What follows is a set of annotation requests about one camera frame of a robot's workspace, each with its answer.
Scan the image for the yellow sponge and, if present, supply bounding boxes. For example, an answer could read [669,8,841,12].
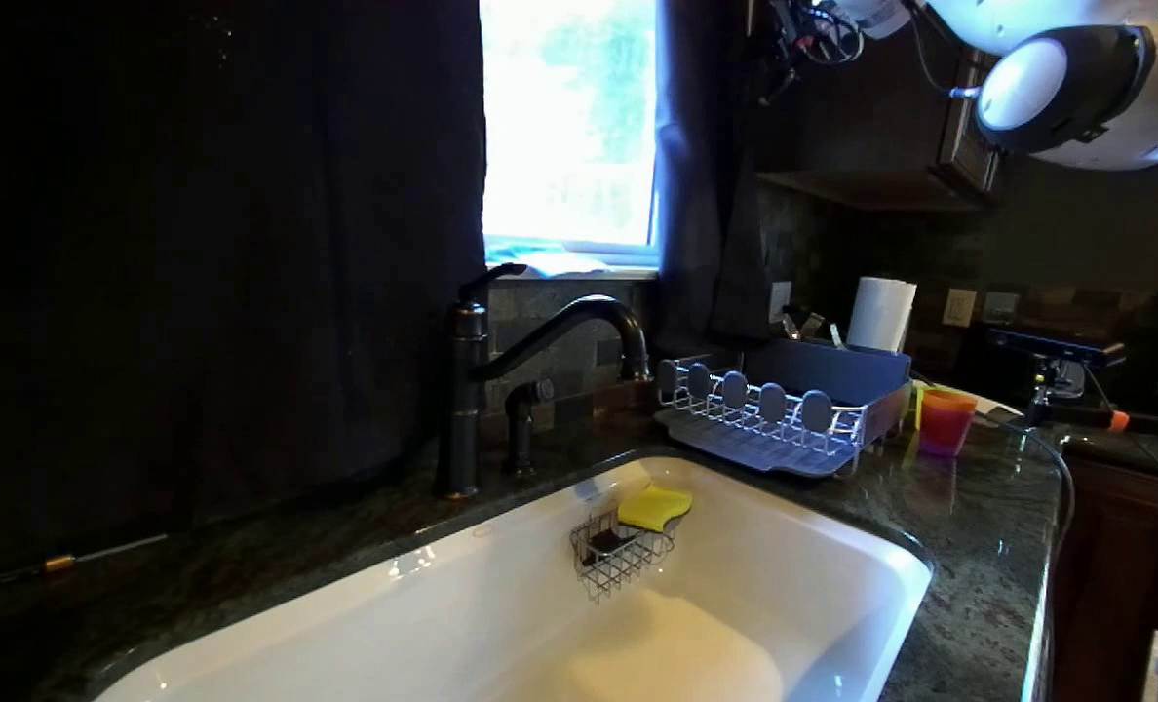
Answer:
[614,485,697,533]

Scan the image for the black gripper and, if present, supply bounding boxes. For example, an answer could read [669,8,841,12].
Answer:
[762,0,870,70]

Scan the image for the steel dish rack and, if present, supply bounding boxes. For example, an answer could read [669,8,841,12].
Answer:
[651,338,918,485]

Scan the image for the wire sponge basket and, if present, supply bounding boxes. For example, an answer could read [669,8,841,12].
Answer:
[567,507,677,599]

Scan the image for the dark countertop appliance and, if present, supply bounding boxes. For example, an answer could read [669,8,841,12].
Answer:
[985,325,1130,418]

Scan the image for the orange capped tool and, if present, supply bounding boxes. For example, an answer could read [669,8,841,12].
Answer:
[1052,403,1136,438]

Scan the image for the wide dark curtain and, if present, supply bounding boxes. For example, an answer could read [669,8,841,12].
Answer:
[0,0,491,576]

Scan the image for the white ceramic sink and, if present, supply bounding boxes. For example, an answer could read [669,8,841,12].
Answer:
[88,448,937,702]

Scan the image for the orange tipped pen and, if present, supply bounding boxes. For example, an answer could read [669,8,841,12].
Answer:
[40,525,173,580]

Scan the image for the white wall outlet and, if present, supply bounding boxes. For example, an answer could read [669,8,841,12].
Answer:
[938,285,981,331]

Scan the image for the dark wooden base cabinet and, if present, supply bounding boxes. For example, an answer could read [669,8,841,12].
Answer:
[1052,444,1158,702]

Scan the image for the white paper towel roll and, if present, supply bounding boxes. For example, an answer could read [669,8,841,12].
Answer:
[847,273,922,357]

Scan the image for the bright window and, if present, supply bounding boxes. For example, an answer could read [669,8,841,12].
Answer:
[476,0,669,277]

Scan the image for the orange plastic cup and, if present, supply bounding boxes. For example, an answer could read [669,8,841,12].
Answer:
[918,385,981,461]

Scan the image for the dark side sprayer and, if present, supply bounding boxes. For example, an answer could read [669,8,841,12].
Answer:
[503,378,558,485]

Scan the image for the dark bronze faucet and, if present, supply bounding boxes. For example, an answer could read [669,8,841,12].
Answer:
[432,261,656,503]

